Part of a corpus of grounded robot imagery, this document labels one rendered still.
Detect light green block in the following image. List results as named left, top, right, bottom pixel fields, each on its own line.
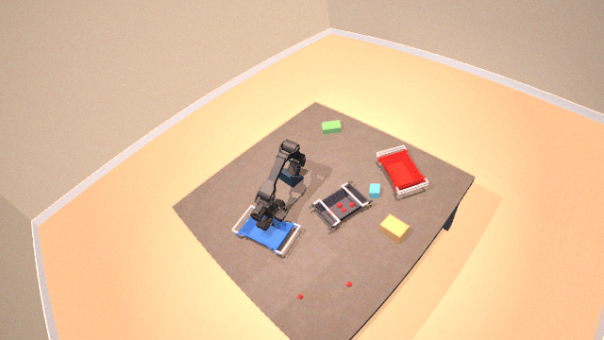
left=322, top=120, right=341, bottom=134

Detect orange block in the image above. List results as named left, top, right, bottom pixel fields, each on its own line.
left=379, top=214, right=410, bottom=244

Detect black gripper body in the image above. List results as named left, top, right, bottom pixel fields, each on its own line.
left=256, top=198, right=285, bottom=231

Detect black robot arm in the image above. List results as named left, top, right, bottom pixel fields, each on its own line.
left=250, top=139, right=306, bottom=222

